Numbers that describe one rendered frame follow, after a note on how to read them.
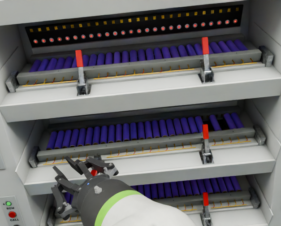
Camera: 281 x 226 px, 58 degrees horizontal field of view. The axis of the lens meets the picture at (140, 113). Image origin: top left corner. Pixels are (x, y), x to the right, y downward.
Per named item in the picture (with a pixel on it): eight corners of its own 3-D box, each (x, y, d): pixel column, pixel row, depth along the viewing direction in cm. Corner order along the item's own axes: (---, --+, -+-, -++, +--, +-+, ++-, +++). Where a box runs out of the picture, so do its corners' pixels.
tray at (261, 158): (271, 172, 63) (282, 145, 57) (29, 195, 64) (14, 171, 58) (242, 119, 79) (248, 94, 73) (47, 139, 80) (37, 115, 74)
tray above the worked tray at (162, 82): (280, 95, 56) (300, 34, 47) (6, 122, 57) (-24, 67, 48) (245, 54, 72) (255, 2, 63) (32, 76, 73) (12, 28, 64)
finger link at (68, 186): (96, 201, 48) (90, 207, 47) (68, 187, 56) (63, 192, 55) (84, 185, 46) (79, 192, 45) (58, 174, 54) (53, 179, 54)
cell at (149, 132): (150, 125, 74) (153, 141, 69) (144, 126, 74) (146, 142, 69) (150, 120, 72) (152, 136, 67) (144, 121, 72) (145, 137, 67)
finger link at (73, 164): (74, 165, 56) (76, 163, 56) (64, 157, 62) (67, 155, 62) (81, 175, 57) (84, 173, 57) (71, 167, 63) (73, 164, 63)
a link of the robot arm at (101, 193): (129, 172, 37) (78, 220, 33) (162, 225, 42) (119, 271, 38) (110, 162, 42) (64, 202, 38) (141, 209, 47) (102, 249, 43)
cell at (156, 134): (157, 124, 74) (160, 140, 68) (151, 125, 74) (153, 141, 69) (157, 119, 72) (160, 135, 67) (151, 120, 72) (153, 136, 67)
